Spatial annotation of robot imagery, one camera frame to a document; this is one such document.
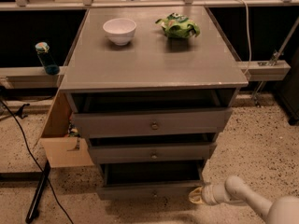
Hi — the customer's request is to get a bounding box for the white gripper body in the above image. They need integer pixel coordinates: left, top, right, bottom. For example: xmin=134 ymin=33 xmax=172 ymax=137
xmin=202 ymin=184 xmax=229 ymax=205

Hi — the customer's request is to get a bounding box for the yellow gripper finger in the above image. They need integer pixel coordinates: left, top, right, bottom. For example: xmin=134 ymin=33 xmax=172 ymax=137
xmin=189 ymin=187 xmax=204 ymax=204

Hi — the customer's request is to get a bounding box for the grey bottom drawer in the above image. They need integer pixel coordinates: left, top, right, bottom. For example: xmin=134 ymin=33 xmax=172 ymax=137
xmin=97 ymin=160 xmax=205 ymax=200

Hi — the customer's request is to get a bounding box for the grey drawer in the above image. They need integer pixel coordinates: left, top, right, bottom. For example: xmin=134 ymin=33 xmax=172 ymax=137
xmin=97 ymin=160 xmax=205 ymax=200
xmin=72 ymin=108 xmax=232 ymax=138
xmin=89 ymin=142 xmax=217 ymax=164

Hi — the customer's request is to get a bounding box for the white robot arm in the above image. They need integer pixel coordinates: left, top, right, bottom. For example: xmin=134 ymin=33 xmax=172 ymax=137
xmin=189 ymin=175 xmax=299 ymax=224

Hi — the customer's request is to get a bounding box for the grey middle drawer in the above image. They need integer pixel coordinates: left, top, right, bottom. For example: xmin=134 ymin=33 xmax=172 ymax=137
xmin=89 ymin=142 xmax=217 ymax=164

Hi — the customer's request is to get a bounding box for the grey top drawer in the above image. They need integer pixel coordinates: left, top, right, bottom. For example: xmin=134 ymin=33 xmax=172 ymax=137
xmin=72 ymin=108 xmax=232 ymax=138

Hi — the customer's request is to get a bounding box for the grey wooden drawer cabinet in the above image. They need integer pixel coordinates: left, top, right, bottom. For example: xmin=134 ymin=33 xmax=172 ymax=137
xmin=59 ymin=5 xmax=249 ymax=173

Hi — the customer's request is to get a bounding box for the open cardboard box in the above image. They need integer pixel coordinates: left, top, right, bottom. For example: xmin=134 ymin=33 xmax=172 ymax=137
xmin=38 ymin=91 xmax=93 ymax=168

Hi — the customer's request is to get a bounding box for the metal diagonal brace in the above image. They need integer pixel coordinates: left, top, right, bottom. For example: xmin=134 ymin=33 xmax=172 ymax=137
xmin=251 ymin=17 xmax=299 ymax=107

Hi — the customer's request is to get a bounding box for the black flat floor bar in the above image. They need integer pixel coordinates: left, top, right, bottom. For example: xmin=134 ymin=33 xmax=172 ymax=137
xmin=25 ymin=161 xmax=50 ymax=224

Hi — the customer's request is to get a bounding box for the green crumpled chip bag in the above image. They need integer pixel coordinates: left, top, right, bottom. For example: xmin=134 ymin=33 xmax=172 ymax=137
xmin=155 ymin=13 xmax=200 ymax=39

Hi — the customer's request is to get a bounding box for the white ceramic bowl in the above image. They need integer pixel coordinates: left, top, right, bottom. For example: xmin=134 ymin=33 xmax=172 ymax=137
xmin=103 ymin=18 xmax=136 ymax=46

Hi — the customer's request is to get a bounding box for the blue water bottle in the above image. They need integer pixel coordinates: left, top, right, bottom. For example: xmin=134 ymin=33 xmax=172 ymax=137
xmin=35 ymin=42 xmax=60 ymax=76

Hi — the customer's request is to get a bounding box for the black floor cable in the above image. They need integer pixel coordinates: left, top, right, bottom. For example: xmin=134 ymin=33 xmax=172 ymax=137
xmin=0 ymin=98 xmax=75 ymax=224

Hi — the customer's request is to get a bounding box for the white hanging cable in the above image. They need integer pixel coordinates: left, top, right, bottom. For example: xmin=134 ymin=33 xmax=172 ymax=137
xmin=231 ymin=0 xmax=252 ymax=77

